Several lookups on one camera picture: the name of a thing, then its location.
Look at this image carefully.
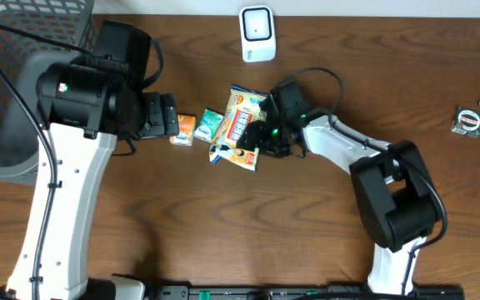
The orange snack packet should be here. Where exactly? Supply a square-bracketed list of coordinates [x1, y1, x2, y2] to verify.
[169, 114, 197, 147]

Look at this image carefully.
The yellow snack bag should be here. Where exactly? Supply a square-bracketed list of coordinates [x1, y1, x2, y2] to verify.
[209, 85, 268, 172]

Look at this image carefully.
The green tissue packet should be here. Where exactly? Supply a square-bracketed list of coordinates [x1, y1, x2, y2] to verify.
[194, 109, 223, 143]

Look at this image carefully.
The black round-logo snack packet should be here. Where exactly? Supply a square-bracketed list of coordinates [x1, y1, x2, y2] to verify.
[451, 107, 480, 138]

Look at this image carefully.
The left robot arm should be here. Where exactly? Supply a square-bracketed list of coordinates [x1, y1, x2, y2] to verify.
[0, 55, 178, 299]

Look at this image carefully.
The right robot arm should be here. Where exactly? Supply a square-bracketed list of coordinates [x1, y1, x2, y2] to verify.
[237, 108, 448, 296]

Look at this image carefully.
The white barcode scanner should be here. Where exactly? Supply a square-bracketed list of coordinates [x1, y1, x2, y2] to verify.
[238, 5, 277, 63]

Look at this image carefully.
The dark grey plastic basket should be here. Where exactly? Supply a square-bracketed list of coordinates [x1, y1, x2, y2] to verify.
[0, 0, 96, 185]

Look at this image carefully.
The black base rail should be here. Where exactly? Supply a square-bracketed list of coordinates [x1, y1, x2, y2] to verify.
[152, 284, 467, 300]

